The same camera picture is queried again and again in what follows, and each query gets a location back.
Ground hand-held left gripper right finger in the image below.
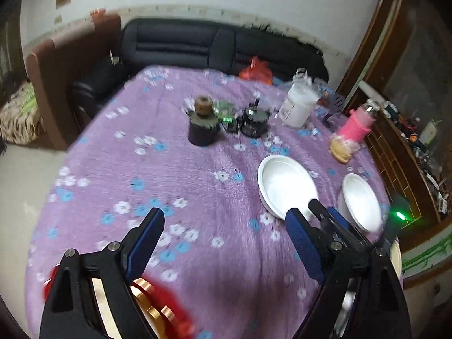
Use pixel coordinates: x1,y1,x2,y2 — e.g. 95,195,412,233
285,208,414,339

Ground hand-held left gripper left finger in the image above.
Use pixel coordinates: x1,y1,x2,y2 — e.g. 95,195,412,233
39,208,165,339

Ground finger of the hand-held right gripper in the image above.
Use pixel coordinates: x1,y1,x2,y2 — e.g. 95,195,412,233
308,200,340,244
328,207,372,254

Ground shallow white foam bowl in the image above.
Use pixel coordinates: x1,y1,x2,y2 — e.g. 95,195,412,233
337,173,384,234

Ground large cream plastic bowl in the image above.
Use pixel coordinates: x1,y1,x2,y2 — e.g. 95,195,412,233
390,242,404,280

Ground deep white paper bowl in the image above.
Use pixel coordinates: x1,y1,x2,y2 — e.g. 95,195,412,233
257,155,319,220

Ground bagged snack cakes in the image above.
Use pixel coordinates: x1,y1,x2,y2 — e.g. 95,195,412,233
329,137,358,165

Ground clutter on cabinet top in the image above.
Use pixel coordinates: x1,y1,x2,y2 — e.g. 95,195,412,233
379,101,452,216

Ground purple floral tablecloth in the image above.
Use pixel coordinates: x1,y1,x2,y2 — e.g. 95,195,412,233
26,65,402,339

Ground pink knit-sleeved bottle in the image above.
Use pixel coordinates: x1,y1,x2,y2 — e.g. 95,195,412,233
337,101,381,149

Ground white plastic jar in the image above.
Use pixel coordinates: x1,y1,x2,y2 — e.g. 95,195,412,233
278,78,318,129

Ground grey slotted stand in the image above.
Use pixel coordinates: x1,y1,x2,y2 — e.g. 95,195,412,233
328,94,347,119

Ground black round gadget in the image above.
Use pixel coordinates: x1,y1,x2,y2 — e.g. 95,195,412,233
240,108,270,138

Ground wooden cabinet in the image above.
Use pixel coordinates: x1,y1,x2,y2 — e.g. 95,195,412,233
334,0,452,290

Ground black cylinder with brown top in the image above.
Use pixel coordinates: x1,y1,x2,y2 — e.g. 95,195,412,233
187,95,221,146

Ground green foil packet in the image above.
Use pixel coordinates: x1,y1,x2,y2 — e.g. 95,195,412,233
212,101,236,133

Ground orange plastic bag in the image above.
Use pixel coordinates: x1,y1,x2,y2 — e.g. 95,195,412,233
239,56,273,84

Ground brown chair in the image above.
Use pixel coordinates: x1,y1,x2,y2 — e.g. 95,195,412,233
25,14,123,151

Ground patterned brown cushion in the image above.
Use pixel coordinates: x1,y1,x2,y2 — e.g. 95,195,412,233
0,81,47,145

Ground black sofa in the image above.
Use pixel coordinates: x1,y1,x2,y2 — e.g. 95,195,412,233
72,18,330,114

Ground gold metal ring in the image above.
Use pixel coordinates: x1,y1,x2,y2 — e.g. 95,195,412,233
91,278,178,325

